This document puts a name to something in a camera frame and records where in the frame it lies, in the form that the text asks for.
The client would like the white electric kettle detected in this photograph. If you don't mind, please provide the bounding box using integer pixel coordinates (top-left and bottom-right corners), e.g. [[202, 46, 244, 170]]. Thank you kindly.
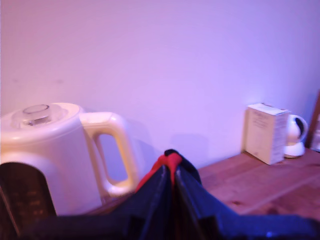
[[0, 102, 140, 218]]

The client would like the red and black footbag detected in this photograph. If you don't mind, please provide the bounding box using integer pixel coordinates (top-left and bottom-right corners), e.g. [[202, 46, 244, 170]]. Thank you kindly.
[[134, 149, 203, 194]]

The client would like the small white round camera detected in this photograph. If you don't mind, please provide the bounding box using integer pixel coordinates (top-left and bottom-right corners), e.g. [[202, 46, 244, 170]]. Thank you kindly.
[[283, 114, 309, 159]]

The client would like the white printed carton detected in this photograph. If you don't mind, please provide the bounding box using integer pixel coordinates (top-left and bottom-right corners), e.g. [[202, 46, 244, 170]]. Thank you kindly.
[[241, 102, 292, 166]]

